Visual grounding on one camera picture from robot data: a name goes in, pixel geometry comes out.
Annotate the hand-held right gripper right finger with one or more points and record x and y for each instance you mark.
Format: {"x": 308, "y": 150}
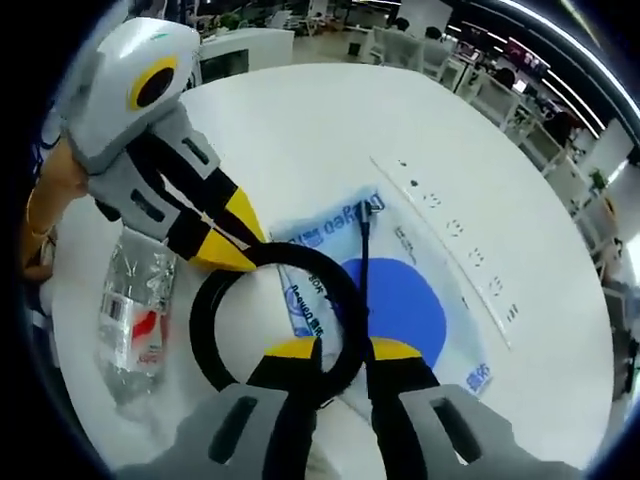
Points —
{"x": 400, "y": 400}

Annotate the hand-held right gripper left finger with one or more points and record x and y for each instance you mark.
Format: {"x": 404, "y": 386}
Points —
{"x": 280, "y": 400}

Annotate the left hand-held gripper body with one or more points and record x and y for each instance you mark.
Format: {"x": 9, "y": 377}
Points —
{"x": 115, "y": 100}

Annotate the white cabinet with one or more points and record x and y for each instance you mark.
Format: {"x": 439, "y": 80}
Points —
{"x": 245, "y": 55}

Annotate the person's left hand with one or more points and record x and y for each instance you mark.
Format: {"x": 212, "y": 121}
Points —
{"x": 60, "y": 180}

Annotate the white table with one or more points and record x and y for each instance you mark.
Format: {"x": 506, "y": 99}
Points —
{"x": 310, "y": 130}

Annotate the blue wet wipes packet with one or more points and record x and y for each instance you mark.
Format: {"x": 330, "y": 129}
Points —
{"x": 400, "y": 300}

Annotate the white power strip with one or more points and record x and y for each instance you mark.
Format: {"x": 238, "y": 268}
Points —
{"x": 465, "y": 245}

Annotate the clear plastic water bottle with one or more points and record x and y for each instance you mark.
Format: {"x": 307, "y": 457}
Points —
{"x": 130, "y": 350}

